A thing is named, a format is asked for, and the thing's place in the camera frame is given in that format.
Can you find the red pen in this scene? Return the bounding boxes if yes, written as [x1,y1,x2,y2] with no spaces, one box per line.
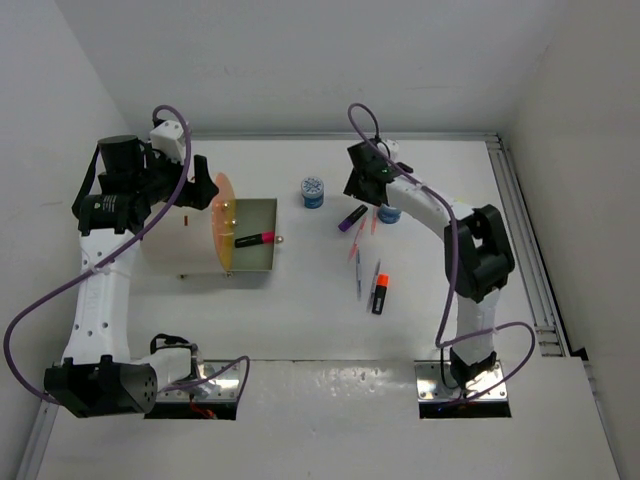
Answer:
[370,207,379,236]
[348,216,367,262]

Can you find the lower red pen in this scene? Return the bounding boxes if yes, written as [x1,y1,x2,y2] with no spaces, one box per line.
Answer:
[348,216,367,262]

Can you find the purple highlighter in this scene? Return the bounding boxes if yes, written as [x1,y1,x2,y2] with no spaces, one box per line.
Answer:
[338,204,369,233]

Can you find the pink highlighter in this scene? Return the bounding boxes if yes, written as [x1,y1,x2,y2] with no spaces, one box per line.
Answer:
[234,231,276,249]

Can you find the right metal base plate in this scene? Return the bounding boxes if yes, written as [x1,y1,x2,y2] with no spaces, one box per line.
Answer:
[414,360,508,404]

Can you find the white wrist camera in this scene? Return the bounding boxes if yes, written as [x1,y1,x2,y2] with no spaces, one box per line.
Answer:
[384,140,399,161]
[149,120,186,163]

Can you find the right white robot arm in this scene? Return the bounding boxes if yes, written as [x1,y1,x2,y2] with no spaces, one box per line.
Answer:
[344,141,515,387]

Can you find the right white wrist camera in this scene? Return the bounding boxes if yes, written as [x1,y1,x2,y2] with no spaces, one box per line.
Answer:
[384,140,399,161]

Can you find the upper red pen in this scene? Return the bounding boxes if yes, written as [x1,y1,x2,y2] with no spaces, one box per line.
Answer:
[370,207,379,236]

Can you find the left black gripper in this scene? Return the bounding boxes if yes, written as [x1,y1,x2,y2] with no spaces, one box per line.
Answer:
[132,142,216,210]

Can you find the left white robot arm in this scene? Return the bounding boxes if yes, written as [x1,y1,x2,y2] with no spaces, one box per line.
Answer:
[44,134,219,418]

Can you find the round drawer cabinet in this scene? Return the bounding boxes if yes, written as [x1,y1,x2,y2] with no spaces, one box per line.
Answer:
[141,172,236,276]

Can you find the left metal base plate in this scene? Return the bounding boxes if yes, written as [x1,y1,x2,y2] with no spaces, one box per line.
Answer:
[157,360,245,403]

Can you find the metal base plate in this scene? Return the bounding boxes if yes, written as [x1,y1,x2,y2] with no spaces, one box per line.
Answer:
[157,360,245,403]
[414,360,508,404]

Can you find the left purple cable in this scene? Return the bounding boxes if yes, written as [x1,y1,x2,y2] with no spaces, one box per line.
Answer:
[2,104,250,405]

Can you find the left blue pen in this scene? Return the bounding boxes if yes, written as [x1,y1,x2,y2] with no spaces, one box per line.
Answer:
[355,247,362,301]

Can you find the blue tape jar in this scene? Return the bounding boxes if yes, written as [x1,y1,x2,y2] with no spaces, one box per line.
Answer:
[377,205,402,224]
[301,176,324,209]

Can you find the right grey pen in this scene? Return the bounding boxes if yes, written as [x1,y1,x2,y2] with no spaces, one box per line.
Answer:
[366,258,381,312]

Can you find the beige drawer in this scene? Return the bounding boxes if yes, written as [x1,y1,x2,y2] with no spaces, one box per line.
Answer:
[230,198,278,273]

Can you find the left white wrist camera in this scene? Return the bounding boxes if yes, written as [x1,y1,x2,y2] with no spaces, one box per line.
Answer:
[149,120,186,163]

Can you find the orange highlighter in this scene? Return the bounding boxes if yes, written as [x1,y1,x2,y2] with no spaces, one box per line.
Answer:
[371,273,389,315]

